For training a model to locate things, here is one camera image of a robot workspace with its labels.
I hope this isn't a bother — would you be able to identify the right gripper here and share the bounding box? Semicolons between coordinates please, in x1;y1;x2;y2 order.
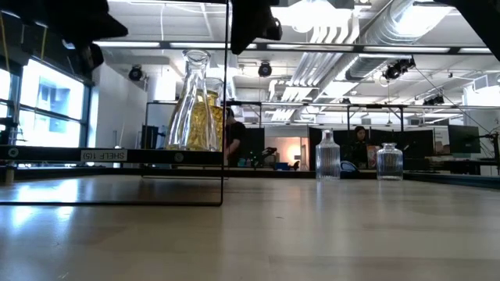
230;0;274;56

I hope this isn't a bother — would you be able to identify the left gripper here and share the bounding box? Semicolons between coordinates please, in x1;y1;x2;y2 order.
46;0;129;44

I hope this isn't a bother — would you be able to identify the yellow textured glass vase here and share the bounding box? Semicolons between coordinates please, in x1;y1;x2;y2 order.
187;89;227;152

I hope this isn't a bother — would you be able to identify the clear conical carafe vase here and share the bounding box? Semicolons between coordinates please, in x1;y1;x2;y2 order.
166;48;222;152

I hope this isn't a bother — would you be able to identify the tall clear ribbed bottle vase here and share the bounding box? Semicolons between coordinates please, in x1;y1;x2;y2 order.
315;129;341;181

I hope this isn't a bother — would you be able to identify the black ceiling spotlight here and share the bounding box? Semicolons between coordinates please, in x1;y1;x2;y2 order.
127;64;144;82
257;60;273;78

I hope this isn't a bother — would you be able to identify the person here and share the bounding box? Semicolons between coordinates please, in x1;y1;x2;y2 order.
224;107;248;168
343;125;373;169

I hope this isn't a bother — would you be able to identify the large window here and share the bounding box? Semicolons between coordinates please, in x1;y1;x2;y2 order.
0;58;93;149

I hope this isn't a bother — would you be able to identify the black overhead light beam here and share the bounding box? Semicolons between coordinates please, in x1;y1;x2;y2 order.
93;40;500;55

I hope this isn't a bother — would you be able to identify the black ceiling track fixture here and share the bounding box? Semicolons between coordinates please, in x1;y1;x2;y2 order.
381;56;417;82

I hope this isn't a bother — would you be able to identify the blue white object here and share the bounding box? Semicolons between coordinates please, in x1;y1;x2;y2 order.
338;159;359;180

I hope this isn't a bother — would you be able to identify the orange box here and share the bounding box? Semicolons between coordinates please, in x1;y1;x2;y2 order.
366;144;382;169

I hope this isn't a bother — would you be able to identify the short clear ribbed jar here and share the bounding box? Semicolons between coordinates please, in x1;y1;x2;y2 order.
376;142;404;181

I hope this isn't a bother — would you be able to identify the black partition panel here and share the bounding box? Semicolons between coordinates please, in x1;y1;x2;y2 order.
307;126;435;172

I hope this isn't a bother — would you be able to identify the black computer monitor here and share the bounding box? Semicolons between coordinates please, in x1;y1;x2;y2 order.
448;124;482;155

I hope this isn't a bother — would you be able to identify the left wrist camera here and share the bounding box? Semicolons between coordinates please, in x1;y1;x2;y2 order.
76;41;105;75

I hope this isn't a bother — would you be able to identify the wooden shelf black frame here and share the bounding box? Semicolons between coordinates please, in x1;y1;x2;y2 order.
0;0;229;207

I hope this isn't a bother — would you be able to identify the silver ceiling duct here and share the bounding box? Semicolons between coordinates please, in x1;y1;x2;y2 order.
343;0;458;83

